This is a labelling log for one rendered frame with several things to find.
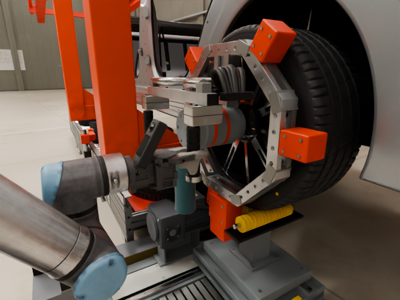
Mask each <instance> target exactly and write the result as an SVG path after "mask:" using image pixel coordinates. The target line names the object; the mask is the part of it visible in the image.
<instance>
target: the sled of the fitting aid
mask: <svg viewBox="0 0 400 300"><path fill-rule="evenodd" d="M193 260H194V262H196V264H197V265H198V267H199V268H200V269H201V270H202V271H203V272H204V274H205V275H206V276H207V277H208V279H209V280H210V281H211V283H212V284H213V285H214V286H215V287H216V289H217V290H218V291H219V292H220V293H221V295H222V296H223V298H224V299H225V300H250V299H249V298H248V297H247V296H246V295H245V294H244V293H243V292H242V291H241V290H240V289H239V288H238V286H237V285H236V284H235V283H234V282H233V281H232V280H231V278H230V277H229V276H228V275H227V274H226V273H225V272H224V271H223V270H222V269H221V268H220V267H219V266H218V264H217V263H216V262H215V261H214V260H213V259H212V258H211V257H210V256H209V255H208V254H207V253H206V251H205V250H204V244H202V245H199V246H196V247H194V248H193ZM324 290H325V285H323V284H322V283H320V282H319V281H318V280H317V279H315V278H314V277H313V276H311V278H310V279H309V280H307V281H306V282H303V283H302V284H300V285H299V286H297V287H295V288H293V289H292V290H290V291H288V292H287V293H285V294H283V295H282V296H280V297H278V298H277V299H275V300H323V296H324Z"/></svg>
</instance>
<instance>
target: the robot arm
mask: <svg viewBox="0 0 400 300"><path fill-rule="evenodd" d="M166 129H167V125H166V124H165V123H163V122H162V121H159V120H157V119H153V120H152V122H151V124H150V126H149V128H148V130H147V132H146V133H145V135H144V137H143V139H142V141H141V143H140V145H139V147H138V149H137V151H136V153H135V155H134V157H133V159H132V158H131V157H130V155H126V156H123V154H122V153H120V152H118V153H113V154H106V155H101V156H95V157H88V158H80V159H75V160H68V161H59V162H54V163H50V164H45V165H44V166H43V167H42V168H41V171H40V177H41V188H42V200H41V199H39V198H38V197H36V196H34V195H33V194H32V193H30V192H28V191H27V190H25V189H24V188H22V187H21V186H19V185H18V184H16V183H14V182H13V181H11V180H10V179H8V178H7V177H5V176H3V175H2V174H1V173H0V253H1V254H3V255H5V256H8V257H10V258H12V259H14V260H16V261H19V262H21V263H23V264H25V265H28V266H29V267H32V268H34V269H36V270H39V271H41V272H43V273H45V274H47V275H48V276H49V277H50V278H52V279H54V280H56V281H58V282H61V283H63V284H65V285H67V286H69V287H71V288H72V289H73V295H74V297H75V298H76V299H77V300H107V299H110V297H112V296H113V295H114V294H116V293H117V291H118V290H120V288H121V287H122V285H123V283H124V281H125V279H126V277H127V264H126V262H125V260H124V256H123V255H122V254H121V253H119V251H118V249H117V248H116V246H115V245H114V243H113V242H112V240H111V239H110V237H109V236H108V234H107V232H106V231H105V229H104V228H103V226H102V224H101V223H100V220H99V212H98V203H97V198H99V197H102V196H107V195H110V194H114V193H119V192H124V191H127V190H129V191H130V193H136V190H137V189H141V188H146V187H150V188H153V189H152V190H154V189H156V190H157V191H159V190H163V189H168V188H173V187H176V186H177V179H178V171H177V170H176V165H177V167H178V168H180V169H182V168H186V169H187V170H188V172H189V174H190V175H194V174H196V173H197V171H198V167H199V162H200V159H201V158H203V157H206V156H207V155H208V153H207V152H205V151H203V150H201V149H200V150H199V151H192V152H187V147H186V146H183V147H171V148H163V149H156V148H157V146H158V144H159V142H160V140H161V138H162V136H163V134H164V132H165V131H166ZM155 185H156V186H155Z"/></svg>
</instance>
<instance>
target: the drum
mask: <svg viewBox="0 0 400 300"><path fill-rule="evenodd" d="M183 114H184V110H181V111H180V112H179V114H178V116H177V121H176V130H177V136H178V138H179V141H180V143H181V144H182V146H186V144H187V142H186V139H187V137H186V133H187V132H186V128H187V126H189V125H187V124H185V123H184V115H183ZM245 129H246V121H245V116H244V114H243V112H242V111H241V110H240V109H239V108H234V107H226V106H224V105H223V122H222V123H221V124H211V125H206V126H200V149H201V148H208V147H212V146H219V145H225V144H230V143H233V142H235V141H236V140H238V139H240V138H241V137H242V136H243V134H244V132H245Z"/></svg>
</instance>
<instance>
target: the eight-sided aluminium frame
mask: <svg viewBox="0 0 400 300"><path fill-rule="evenodd" d="M252 41H253V40H249V39H244V40H241V39H238V40H236V41H232V42H225V43H218V44H214V45H207V46H205V47H204V49H203V50H202V51H201V56H200V57H199V60H198V62H197V64H196V67H195V69H194V71H193V73H192V75H191V77H211V71H212V70H213V69H214V56H215V55H220V57H221V56H224V55H225V54H230V55H231V56H232V55H237V56H243V58H244V60H245V62H246V63H247V65H248V67H249V68H250V70H251V72H252V74H253V75H254V77H255V78H256V80H257V82H258V84H259V85H260V87H261V89H262V91H263V92H264V94H265V96H266V97H267V99H268V101H269V103H270V106H271V107H270V122H269V131H268V146H267V161H266V169H265V172H263V173H262V174H261V175H260V176H258V177H257V178H256V179H255V180H253V181H252V182H250V184H248V185H247V186H245V187H244V188H242V187H240V186H238V185H237V184H235V183H233V182H231V181H230V180H228V179H226V178H225V177H223V176H221V175H219V174H218V172H217V170H216V167H215V165H214V163H213V161H212V158H211V156H210V153H209V152H208V149H207V148H201V150H203V151H205V152H207V153H208V155H207V156H206V157H203V158H201V159H200V173H201V174H202V181H203V182H204V184H205V185H206V186H207V187H208V186H209V187H210V188H211V189H212V190H214V191H215V192H217V193H218V194H219V195H221V196H222V197H224V198H226V199H227V200H228V201H230V202H231V203H232V204H234V205H236V206H237V207H239V206H242V205H245V204H249V203H251V202H252V201H255V200H256V199H257V198H259V197H260V196H261V195H263V194H265V193H266V192H268V191H269V190H270V189H272V188H274V187H275V186H277V185H278V184H279V183H281V182H284V181H285V180H286V179H287V178H288V177H290V171H291V169H292V167H291V162H292V159H291V158H288V157H284V156H282V155H279V141H280V131H281V129H289V128H294V127H295V124H296V113H297V110H298V97H297V96H296V95H295V91H294V90H292V88H291V87H290V85H289V84H288V82H287V80H286V79H285V77H284V76H283V75H282V72H281V71H280V70H279V68H278V66H277V65H276V63H261V62H260V61H259V60H258V58H257V57H256V56H255V55H254V54H253V53H252V52H251V51H250V50H249V48H250V45H251V43H252Z"/></svg>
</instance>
